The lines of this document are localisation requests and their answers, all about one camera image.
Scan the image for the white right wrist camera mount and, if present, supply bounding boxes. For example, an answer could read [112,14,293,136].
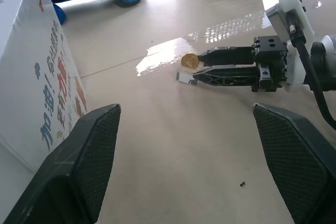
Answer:
[261,0,315,89]

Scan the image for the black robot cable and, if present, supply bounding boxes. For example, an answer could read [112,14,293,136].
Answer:
[288,11,336,131]

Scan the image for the white printed cardboard box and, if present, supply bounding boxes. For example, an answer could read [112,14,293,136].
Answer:
[0,0,89,174]

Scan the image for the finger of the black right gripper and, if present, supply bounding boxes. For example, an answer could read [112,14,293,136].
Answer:
[197,46,257,68]
[192,66,260,88]

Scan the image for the gold coin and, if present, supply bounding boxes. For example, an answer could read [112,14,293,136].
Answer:
[181,52,199,70]

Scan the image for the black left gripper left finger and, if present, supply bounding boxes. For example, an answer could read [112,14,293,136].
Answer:
[3,103,122,224]

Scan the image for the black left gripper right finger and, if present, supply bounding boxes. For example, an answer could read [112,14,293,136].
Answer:
[252,103,336,224]

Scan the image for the small clear tape piece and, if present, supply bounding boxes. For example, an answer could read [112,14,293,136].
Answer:
[175,71,200,88]

